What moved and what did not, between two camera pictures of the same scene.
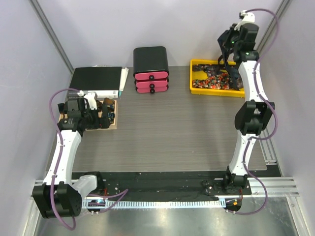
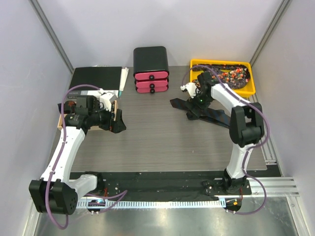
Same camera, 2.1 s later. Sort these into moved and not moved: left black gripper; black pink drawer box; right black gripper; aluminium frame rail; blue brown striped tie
Moved: right black gripper; blue brown striped tie
Not moved: aluminium frame rail; black pink drawer box; left black gripper
